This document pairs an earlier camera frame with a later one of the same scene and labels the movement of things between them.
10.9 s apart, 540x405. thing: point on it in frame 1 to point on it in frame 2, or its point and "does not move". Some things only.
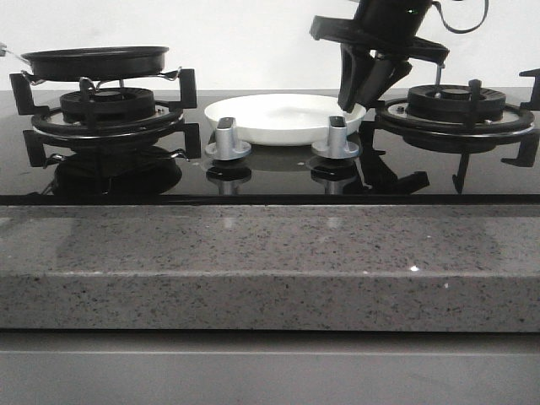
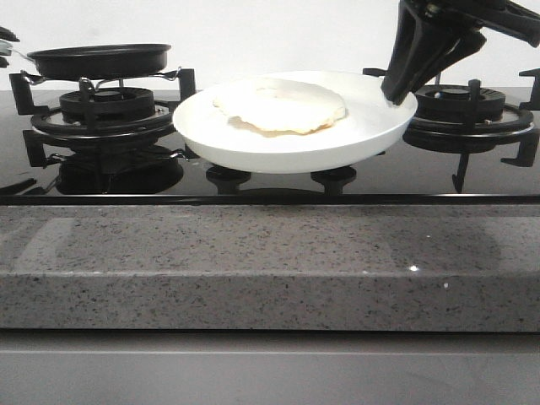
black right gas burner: (452, 102) does not move
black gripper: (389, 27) to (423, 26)
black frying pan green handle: (93, 63) does not move
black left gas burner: (111, 105) does not move
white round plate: (282, 119) to (369, 121)
